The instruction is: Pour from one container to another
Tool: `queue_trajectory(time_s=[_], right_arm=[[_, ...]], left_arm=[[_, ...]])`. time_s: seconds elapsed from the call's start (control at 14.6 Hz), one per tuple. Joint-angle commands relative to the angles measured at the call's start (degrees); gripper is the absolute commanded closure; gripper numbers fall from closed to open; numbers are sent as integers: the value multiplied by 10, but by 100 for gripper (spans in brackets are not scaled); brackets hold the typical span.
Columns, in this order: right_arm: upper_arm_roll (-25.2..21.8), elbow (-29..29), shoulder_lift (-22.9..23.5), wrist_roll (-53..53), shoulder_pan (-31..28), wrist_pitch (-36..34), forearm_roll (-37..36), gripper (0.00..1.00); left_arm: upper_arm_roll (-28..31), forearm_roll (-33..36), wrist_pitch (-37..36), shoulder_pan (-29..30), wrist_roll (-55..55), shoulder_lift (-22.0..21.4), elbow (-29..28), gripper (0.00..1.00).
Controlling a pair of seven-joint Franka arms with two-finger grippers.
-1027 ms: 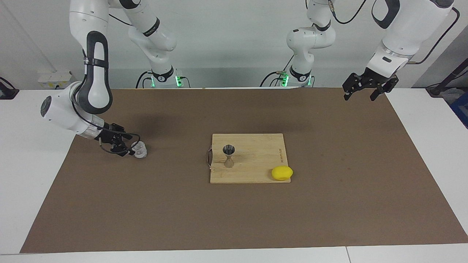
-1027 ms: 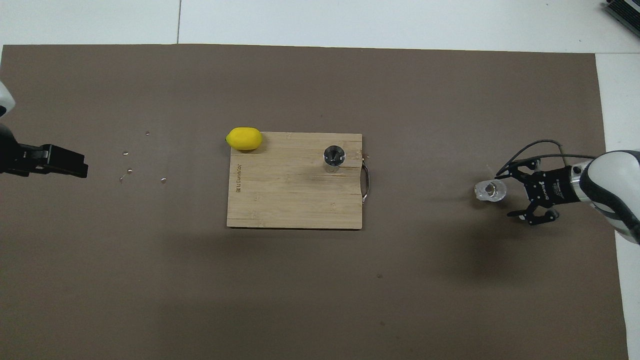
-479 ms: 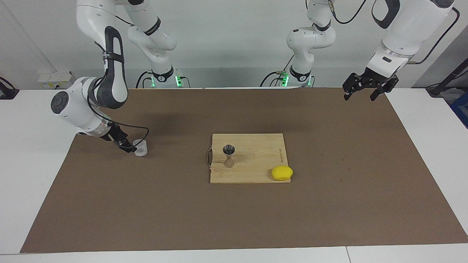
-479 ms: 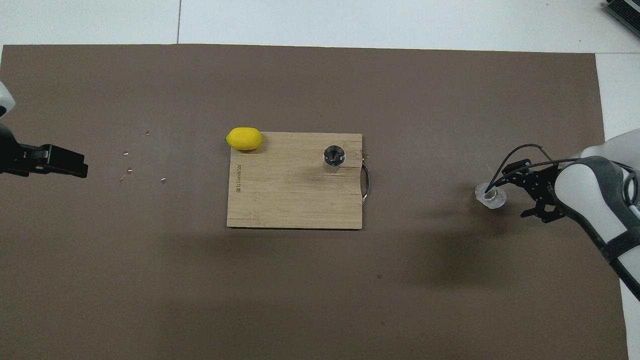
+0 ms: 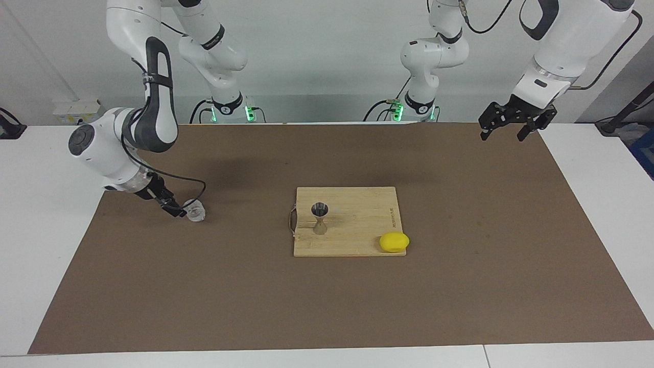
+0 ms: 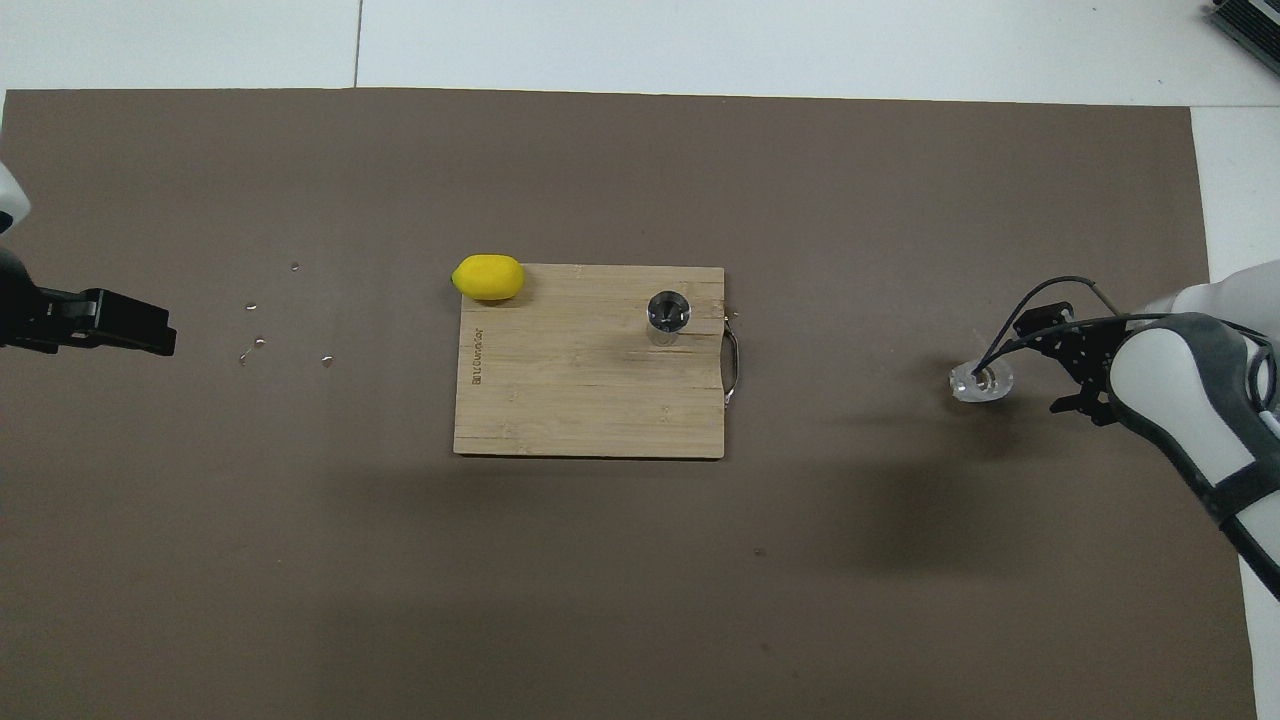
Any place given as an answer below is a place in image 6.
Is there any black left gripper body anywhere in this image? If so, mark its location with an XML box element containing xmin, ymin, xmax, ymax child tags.
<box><xmin>0</xmin><ymin>245</ymin><xmax>91</xmax><ymax>351</ymax></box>

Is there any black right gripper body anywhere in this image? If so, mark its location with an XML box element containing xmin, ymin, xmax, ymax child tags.
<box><xmin>1062</xmin><ymin>320</ymin><xmax>1131</xmax><ymax>396</ymax></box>

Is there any small clear glass cup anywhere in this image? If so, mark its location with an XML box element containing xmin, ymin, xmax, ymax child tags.
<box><xmin>948</xmin><ymin>358</ymin><xmax>1014</xmax><ymax>404</ymax></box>

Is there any steel double jigger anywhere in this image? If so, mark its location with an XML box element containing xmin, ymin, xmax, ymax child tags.
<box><xmin>646</xmin><ymin>290</ymin><xmax>693</xmax><ymax>348</ymax></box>

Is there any grey ribbed device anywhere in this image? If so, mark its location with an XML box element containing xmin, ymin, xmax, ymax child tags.
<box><xmin>1205</xmin><ymin>0</ymin><xmax>1280</xmax><ymax>76</ymax></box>

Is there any yellow lemon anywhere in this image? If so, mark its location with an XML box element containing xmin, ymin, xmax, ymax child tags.
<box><xmin>451</xmin><ymin>254</ymin><xmax>526</xmax><ymax>302</ymax></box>

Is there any wooden cutting board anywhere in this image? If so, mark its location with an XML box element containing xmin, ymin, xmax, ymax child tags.
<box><xmin>453</xmin><ymin>264</ymin><xmax>727</xmax><ymax>460</ymax></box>

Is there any brown table mat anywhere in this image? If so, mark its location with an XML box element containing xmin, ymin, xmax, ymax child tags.
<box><xmin>0</xmin><ymin>88</ymin><xmax>1259</xmax><ymax>720</ymax></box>

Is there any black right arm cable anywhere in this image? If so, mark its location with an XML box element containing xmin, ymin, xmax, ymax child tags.
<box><xmin>975</xmin><ymin>276</ymin><xmax>1186</xmax><ymax>379</ymax></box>

